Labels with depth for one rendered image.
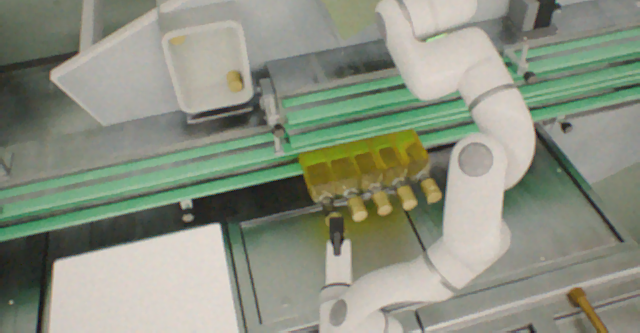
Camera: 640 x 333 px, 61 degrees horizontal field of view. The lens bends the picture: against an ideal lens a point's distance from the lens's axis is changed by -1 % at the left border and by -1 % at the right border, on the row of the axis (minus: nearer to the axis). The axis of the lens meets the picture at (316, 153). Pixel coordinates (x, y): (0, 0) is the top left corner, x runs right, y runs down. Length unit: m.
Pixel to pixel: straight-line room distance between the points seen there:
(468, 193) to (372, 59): 0.62
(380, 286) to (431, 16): 0.46
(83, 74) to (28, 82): 0.75
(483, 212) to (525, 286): 0.52
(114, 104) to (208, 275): 0.47
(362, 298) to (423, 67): 0.39
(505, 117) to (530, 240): 0.58
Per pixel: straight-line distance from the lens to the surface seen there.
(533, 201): 1.53
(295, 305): 1.25
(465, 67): 0.94
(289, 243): 1.34
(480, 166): 0.84
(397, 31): 0.95
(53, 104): 1.97
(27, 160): 1.47
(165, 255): 1.38
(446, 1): 0.99
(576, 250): 1.47
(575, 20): 1.62
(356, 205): 1.22
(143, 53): 1.34
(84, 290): 1.40
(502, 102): 0.92
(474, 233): 0.84
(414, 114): 1.37
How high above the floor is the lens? 1.87
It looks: 43 degrees down
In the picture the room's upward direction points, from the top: 160 degrees clockwise
